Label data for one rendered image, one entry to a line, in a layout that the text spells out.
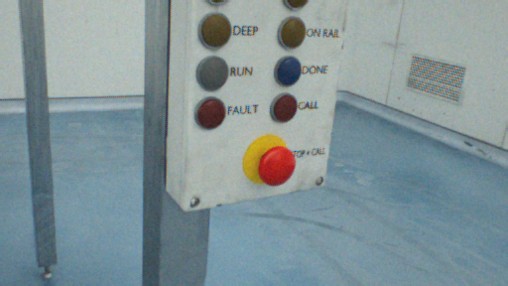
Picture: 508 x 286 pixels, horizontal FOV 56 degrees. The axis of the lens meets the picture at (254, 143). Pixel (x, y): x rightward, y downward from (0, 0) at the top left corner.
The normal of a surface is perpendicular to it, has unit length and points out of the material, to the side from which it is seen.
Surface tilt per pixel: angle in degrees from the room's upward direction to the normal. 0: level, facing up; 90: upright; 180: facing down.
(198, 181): 90
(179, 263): 90
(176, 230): 90
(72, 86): 90
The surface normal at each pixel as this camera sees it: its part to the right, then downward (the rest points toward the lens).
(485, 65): -0.89, 0.07
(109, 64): 0.44, 0.32
